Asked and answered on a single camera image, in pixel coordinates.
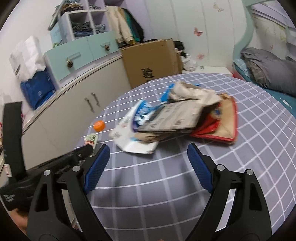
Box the blue white plastic wrapper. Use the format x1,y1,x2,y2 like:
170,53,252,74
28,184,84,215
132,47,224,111
108,99,163,155

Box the red brown paper bag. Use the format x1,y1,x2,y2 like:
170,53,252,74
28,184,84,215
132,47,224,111
190,93,238,144

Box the newspaper pile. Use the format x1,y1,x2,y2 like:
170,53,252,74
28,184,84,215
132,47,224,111
138,81,221,140

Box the person's left hand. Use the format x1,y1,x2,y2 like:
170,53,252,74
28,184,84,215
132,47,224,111
9,209,28,235

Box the grey checked tablecloth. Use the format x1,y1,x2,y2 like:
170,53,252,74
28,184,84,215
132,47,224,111
88,73,295,240

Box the orange bottle cap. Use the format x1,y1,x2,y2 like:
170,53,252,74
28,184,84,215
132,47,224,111
93,120,105,133

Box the long white low cabinet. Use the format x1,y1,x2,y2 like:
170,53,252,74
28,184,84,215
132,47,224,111
22,56,131,169

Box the blue shopping bag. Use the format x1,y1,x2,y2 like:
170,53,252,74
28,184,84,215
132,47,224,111
20,69,56,110

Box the white bag on floor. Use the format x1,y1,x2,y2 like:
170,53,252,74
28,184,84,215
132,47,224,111
181,55,197,72

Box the teal bed mattress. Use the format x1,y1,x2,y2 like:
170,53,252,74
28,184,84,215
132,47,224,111
233,59,296,117

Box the mint drawer unit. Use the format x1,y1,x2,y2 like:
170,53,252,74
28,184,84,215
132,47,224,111
44,31,120,90

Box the grey folded blanket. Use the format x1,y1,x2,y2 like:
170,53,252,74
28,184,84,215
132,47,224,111
241,47,295,96

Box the brown cardboard box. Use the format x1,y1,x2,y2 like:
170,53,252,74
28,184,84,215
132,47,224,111
121,39,182,88

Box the white printed plastic bag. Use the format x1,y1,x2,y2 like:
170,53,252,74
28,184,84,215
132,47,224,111
9,36,46,82

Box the white wardrobe with butterflies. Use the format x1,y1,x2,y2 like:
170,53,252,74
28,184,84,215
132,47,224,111
126,0,246,68

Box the lilac cubby shelf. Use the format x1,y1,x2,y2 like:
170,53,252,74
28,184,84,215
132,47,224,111
56,0,111,43

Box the beige hanging jacket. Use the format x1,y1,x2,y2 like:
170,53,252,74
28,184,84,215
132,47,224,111
105,6,136,47

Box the metal handrail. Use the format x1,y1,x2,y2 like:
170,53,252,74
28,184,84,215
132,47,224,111
48,0,66,31

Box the black strap on handle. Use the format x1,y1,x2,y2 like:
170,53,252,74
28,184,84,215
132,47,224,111
1,101,27,181

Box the mint bunk bed frame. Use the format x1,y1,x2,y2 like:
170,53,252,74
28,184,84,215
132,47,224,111
232,0,296,61

